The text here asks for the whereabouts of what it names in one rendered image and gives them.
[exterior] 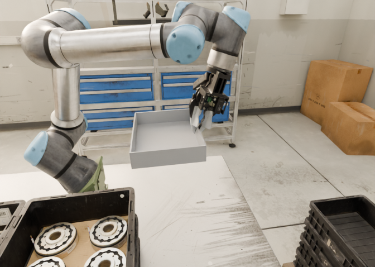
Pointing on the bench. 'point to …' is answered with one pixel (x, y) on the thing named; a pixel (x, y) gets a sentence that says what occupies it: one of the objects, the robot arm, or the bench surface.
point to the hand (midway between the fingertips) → (196, 128)
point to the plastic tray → (165, 139)
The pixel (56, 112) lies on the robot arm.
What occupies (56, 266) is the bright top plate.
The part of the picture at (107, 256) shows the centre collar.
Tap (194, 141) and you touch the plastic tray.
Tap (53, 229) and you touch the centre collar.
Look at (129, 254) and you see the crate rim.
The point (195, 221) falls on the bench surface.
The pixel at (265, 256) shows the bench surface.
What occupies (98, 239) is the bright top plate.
